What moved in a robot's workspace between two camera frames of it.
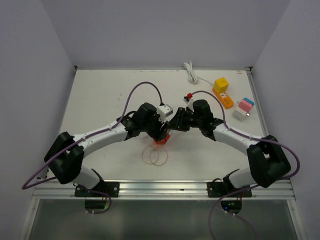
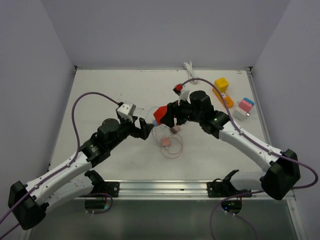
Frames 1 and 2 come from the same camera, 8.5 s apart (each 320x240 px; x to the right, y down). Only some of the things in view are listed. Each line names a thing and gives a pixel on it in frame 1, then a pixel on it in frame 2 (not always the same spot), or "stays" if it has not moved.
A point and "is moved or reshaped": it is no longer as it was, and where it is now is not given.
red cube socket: [163, 141] is moved or reshaped
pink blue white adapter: [243, 108] stays
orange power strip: [224, 98] stays
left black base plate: [112, 189] stays
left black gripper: [160, 133] to [145, 127]
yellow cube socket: [221, 85] stays
